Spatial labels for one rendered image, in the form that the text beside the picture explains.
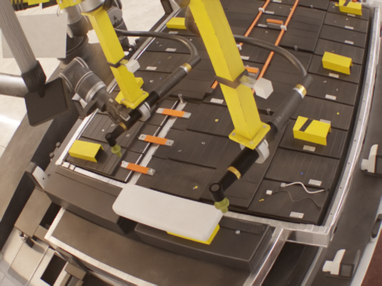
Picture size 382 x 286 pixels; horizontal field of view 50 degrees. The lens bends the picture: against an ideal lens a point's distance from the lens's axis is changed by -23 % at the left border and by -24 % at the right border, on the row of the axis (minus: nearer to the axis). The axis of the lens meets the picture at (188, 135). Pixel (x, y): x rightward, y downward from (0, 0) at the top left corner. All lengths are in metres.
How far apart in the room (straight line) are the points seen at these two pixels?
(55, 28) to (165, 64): 0.81
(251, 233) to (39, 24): 1.06
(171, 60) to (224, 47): 1.24
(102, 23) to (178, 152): 0.62
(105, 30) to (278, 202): 0.83
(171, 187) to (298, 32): 0.99
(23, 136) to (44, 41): 0.99
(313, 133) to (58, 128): 1.45
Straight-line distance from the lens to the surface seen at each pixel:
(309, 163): 1.74
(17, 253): 2.24
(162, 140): 1.98
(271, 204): 1.66
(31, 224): 2.22
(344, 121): 1.86
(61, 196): 1.87
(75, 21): 2.56
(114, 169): 1.98
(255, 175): 1.74
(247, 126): 1.27
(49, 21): 1.71
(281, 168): 1.75
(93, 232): 1.84
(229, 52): 1.13
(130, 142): 2.03
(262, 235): 1.48
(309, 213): 1.61
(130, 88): 1.82
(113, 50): 1.71
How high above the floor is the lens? 2.36
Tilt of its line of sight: 44 degrees down
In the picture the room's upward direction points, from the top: 23 degrees counter-clockwise
